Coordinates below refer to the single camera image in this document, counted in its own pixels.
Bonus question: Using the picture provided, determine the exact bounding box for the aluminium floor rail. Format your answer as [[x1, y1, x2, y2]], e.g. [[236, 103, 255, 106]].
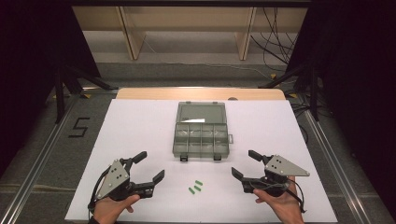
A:
[[302, 109, 372, 224], [0, 92, 80, 224]]

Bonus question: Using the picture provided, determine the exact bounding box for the black curtain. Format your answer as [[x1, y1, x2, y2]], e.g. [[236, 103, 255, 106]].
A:
[[288, 0, 396, 220], [0, 0, 101, 176]]

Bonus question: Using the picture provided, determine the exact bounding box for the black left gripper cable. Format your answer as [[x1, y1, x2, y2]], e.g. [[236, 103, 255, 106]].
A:
[[87, 166, 112, 217]]

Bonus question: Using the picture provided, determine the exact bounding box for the light wooden desk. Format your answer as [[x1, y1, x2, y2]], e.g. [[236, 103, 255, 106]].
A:
[[72, 6, 309, 62]]

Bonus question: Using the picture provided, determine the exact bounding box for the thin white floor cable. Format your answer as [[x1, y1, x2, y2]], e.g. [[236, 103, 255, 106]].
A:
[[144, 39, 273, 80]]

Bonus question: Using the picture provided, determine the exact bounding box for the bundle of black cables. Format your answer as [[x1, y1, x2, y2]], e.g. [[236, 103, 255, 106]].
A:
[[249, 7, 301, 67]]

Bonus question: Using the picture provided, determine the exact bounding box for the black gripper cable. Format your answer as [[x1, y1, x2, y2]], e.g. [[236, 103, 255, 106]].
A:
[[87, 166, 112, 217], [291, 179, 308, 215]]

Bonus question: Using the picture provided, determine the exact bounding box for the clear grey compartment box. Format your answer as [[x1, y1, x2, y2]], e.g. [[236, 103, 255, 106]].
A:
[[172, 101, 234, 162]]

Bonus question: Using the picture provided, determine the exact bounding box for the person's left hand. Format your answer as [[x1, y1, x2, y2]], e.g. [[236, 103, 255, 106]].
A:
[[92, 193, 141, 224]]

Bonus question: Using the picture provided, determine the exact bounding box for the black metal stand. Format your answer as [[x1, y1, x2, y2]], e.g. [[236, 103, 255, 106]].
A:
[[53, 61, 120, 124], [258, 59, 322, 122]]

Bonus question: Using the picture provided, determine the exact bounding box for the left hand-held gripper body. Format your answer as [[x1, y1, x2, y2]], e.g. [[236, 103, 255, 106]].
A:
[[94, 158, 156, 202]]

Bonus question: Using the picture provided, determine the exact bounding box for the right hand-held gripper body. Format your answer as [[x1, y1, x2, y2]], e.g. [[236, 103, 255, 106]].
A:
[[241, 154, 311, 198]]

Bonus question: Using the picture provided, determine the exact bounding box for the white table cover sheet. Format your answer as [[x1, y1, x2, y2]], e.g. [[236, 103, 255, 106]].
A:
[[64, 98, 339, 224]]

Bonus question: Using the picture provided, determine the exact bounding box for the person's right hand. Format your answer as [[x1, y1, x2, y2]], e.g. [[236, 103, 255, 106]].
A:
[[252, 175, 305, 224]]

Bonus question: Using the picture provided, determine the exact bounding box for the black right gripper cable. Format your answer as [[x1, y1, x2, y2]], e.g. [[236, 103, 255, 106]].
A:
[[291, 179, 308, 215]]

